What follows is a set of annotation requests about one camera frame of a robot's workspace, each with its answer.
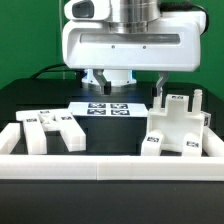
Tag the white marker sheet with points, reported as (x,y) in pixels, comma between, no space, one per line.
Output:
(108,109)

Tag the white chair seat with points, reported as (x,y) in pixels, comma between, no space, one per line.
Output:
(174,120)

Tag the white tagged cube far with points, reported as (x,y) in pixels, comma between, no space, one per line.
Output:
(207,118)

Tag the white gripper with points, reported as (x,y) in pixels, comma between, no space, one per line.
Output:
(131,35)

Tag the white chair back frame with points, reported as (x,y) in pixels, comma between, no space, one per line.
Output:
(37,122)

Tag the white U-shaped fence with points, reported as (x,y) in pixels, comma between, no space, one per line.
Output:
(60,167)

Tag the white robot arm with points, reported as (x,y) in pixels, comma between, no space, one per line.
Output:
(143,35)

